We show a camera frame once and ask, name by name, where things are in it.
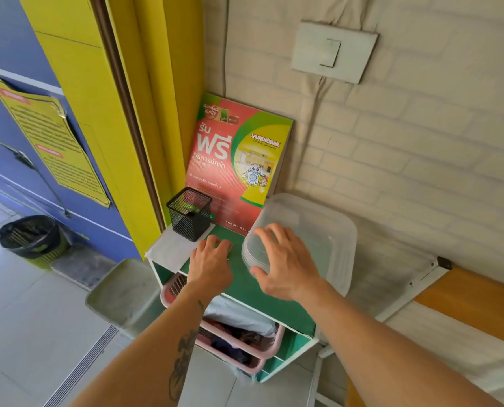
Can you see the person's left hand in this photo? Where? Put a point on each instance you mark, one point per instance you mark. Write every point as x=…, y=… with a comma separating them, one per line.
x=208, y=271

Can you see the person's right hand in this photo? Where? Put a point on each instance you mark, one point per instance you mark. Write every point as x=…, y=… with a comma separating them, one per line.
x=292, y=271

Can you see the person's right middle finger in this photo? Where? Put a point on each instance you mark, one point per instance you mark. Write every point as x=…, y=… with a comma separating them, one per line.
x=282, y=236

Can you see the person's left fingers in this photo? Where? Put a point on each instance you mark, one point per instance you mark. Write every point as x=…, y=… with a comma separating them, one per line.
x=213, y=246

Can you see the person's right thumb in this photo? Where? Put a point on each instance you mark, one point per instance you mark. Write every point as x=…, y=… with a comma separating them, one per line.
x=259, y=275

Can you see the clear plastic storage container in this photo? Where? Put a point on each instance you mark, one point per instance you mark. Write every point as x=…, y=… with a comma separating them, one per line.
x=320, y=237

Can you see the person's left forearm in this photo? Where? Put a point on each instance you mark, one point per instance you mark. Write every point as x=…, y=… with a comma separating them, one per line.
x=158, y=356

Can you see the person's right forearm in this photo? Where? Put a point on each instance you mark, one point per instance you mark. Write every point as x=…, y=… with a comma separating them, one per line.
x=375, y=356

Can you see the white and green shelf unit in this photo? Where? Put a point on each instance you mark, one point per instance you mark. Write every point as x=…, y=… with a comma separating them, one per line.
x=252, y=292

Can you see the black mesh pen holder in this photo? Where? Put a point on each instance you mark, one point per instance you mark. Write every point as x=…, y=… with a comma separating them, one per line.
x=189, y=216

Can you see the white plastic bag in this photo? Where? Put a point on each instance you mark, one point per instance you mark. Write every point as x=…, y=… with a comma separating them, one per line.
x=239, y=313

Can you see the white paper sheet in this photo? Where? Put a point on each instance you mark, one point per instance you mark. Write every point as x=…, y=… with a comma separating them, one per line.
x=169, y=250

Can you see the dark clothes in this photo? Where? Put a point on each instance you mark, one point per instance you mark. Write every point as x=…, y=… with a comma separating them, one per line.
x=235, y=343

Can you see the pink plastic basket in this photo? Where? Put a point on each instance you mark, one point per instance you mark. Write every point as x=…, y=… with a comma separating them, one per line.
x=269, y=347

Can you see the red and green advertising sign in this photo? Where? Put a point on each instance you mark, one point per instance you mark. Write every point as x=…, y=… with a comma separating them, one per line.
x=230, y=165

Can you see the grey plastic bin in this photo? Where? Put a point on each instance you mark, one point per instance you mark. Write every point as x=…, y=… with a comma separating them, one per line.
x=122, y=296

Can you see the metal floor drain grate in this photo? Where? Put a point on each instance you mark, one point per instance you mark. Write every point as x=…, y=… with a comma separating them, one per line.
x=84, y=368

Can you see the black bin in green basket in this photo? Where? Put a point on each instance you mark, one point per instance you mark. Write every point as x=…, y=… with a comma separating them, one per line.
x=31, y=239

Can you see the yellow notice poster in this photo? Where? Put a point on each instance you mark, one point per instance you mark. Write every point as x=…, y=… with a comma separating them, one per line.
x=50, y=139

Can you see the grey metal bar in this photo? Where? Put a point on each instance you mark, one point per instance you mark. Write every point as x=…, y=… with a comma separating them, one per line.
x=23, y=158

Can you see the yellow door frame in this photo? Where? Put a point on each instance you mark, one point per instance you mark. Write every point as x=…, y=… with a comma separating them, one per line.
x=150, y=101

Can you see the white wall light switch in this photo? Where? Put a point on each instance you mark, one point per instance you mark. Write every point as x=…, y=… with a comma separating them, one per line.
x=332, y=50

